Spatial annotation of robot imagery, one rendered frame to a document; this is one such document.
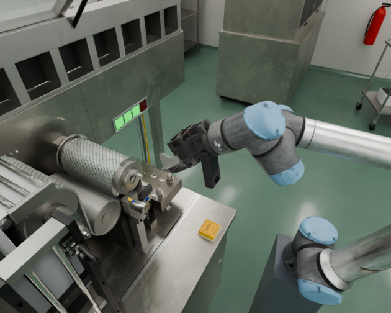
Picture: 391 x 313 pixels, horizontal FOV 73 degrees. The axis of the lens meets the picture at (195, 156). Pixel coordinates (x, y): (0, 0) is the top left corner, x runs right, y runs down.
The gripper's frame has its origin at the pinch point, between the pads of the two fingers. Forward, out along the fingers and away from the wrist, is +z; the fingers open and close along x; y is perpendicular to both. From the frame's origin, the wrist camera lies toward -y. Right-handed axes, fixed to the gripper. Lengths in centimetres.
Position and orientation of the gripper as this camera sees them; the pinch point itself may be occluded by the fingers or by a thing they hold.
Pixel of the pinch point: (170, 165)
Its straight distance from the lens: 75.5
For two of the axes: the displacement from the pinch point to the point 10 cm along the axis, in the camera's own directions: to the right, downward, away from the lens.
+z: -6.7, 2.4, 7.1
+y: -5.6, -7.8, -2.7
